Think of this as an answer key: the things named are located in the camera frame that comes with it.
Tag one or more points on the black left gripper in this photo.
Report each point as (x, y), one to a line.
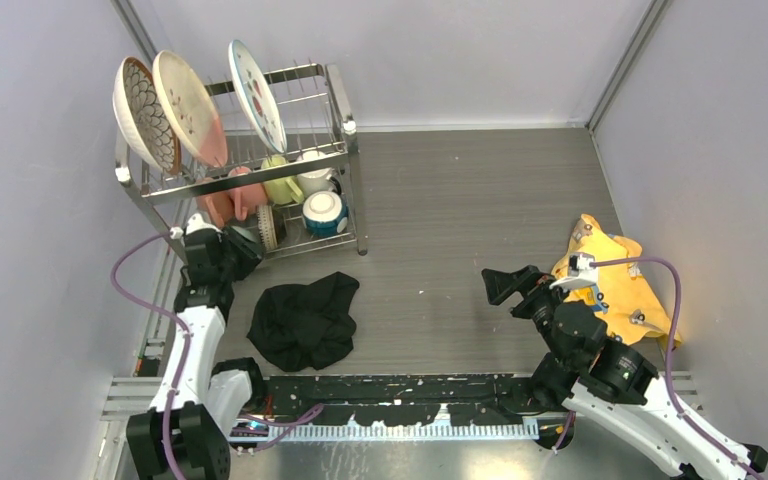
(249, 252)

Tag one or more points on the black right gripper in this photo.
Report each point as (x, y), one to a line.
(499, 284)

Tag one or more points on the brown bowl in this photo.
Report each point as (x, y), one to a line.
(271, 227)

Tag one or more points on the light green mug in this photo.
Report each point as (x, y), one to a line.
(283, 190)

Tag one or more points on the dark blue bowl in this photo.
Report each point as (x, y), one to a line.
(325, 214)

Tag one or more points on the white ribbed mug black handle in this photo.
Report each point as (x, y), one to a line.
(313, 181)

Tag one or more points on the pink and cream plate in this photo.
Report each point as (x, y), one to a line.
(190, 110)

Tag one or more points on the watermelon pattern plate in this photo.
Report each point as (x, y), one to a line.
(256, 98)

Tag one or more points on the flower pattern brown-rim plate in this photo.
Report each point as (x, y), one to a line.
(141, 118)

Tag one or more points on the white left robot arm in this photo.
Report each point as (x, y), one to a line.
(183, 433)

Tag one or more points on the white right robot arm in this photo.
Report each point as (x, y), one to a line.
(588, 371)

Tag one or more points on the metal dish rack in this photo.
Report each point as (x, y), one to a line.
(321, 133)

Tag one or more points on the black cloth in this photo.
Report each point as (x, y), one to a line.
(300, 326)

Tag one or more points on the yellow cartoon cloth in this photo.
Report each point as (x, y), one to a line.
(622, 297)

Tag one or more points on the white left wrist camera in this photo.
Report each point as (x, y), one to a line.
(194, 224)

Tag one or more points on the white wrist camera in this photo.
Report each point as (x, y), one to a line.
(194, 224)
(581, 273)

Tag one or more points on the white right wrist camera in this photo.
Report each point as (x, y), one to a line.
(581, 273)

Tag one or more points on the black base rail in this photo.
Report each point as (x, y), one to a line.
(400, 400)

